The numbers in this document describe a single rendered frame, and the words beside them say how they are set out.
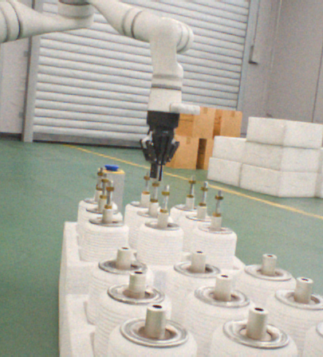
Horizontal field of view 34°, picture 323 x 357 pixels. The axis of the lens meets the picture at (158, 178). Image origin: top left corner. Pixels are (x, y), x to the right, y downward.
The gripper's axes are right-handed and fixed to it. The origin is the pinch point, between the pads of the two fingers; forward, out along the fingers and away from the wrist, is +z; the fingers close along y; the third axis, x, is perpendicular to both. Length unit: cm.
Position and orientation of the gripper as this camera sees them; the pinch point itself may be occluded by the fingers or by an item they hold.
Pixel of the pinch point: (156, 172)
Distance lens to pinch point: 123.8
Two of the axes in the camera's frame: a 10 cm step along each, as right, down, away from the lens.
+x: 7.9, 1.6, -5.8
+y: -6.0, 0.3, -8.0
